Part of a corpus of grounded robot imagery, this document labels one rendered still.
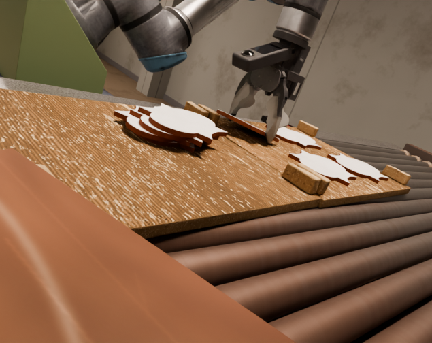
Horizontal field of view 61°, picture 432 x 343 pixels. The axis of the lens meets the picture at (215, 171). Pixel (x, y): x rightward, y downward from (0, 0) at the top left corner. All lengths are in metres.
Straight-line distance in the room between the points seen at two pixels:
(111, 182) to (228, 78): 4.04
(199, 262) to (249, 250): 0.07
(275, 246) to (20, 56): 0.61
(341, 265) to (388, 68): 3.02
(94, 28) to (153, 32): 0.14
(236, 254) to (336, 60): 3.32
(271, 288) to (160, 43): 0.72
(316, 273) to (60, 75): 0.65
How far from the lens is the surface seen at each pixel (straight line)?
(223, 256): 0.37
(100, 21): 0.91
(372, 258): 0.52
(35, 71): 0.84
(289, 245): 0.44
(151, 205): 0.37
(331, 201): 0.61
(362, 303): 0.41
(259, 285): 0.35
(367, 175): 0.84
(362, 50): 3.54
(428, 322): 0.46
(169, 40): 0.97
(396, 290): 0.48
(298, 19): 0.75
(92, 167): 0.41
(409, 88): 3.33
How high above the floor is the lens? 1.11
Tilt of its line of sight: 20 degrees down
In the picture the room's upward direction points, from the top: 21 degrees clockwise
